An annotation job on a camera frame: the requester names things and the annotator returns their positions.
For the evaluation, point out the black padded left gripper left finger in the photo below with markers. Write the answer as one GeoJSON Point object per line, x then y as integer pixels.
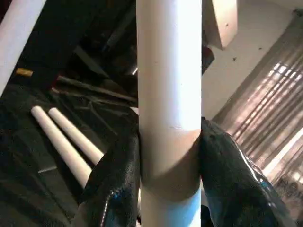
{"type": "Point", "coordinates": [113, 189]}

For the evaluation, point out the black mat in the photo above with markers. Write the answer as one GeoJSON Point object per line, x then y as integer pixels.
{"type": "Point", "coordinates": [28, 161]}

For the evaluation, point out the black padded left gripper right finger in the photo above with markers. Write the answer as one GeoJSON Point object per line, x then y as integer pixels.
{"type": "Point", "coordinates": [232, 184]}

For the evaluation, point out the pleated grey curtain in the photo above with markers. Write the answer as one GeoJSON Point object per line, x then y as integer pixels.
{"type": "Point", "coordinates": [270, 118]}

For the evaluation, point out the small gold tag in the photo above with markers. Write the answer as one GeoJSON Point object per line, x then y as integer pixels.
{"type": "Point", "coordinates": [24, 72]}

